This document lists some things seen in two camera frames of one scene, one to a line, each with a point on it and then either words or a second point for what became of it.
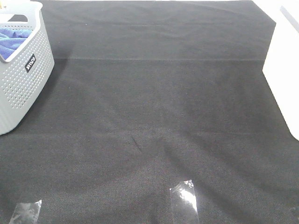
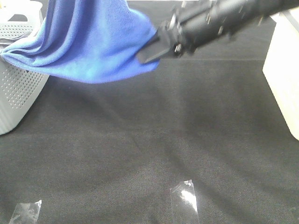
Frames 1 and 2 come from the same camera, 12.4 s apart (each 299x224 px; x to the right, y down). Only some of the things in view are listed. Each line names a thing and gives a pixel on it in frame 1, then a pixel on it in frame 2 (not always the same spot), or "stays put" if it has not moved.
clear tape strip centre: x=183 y=202 stays put
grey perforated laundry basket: x=24 y=73 stays put
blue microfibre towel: x=11 y=39 → x=85 y=41
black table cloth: x=145 y=95 stays put
